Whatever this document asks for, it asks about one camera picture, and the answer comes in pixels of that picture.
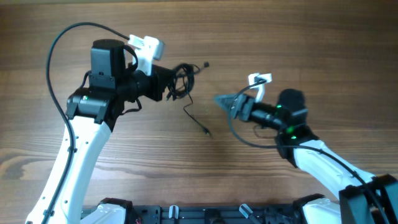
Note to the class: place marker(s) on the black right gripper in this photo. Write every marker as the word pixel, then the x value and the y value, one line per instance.
pixel 247 103

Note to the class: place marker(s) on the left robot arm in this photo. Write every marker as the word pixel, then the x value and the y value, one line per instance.
pixel 120 73

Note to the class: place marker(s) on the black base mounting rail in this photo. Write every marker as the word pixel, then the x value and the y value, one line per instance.
pixel 268 214

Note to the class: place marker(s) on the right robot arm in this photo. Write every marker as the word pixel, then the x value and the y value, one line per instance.
pixel 362 196

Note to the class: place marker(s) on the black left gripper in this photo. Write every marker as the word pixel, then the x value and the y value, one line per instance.
pixel 159 74

